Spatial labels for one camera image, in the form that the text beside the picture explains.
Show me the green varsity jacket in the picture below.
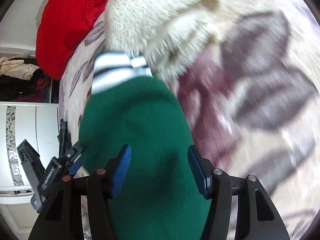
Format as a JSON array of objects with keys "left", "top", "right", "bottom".
[{"left": 79, "top": 52, "right": 210, "bottom": 239}]

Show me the beige clothes pile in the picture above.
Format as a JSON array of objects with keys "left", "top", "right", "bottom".
[{"left": 0, "top": 57, "right": 39, "bottom": 80}]

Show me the white wardrobe cabinet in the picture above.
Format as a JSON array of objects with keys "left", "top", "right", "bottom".
[{"left": 1, "top": 102, "right": 59, "bottom": 237}]

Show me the red garment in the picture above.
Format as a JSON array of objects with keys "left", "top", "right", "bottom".
[{"left": 35, "top": 0, "right": 108, "bottom": 80}]

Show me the cream fluffy folded blanket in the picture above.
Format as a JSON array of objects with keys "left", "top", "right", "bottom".
[{"left": 104, "top": 0, "right": 223, "bottom": 84}]

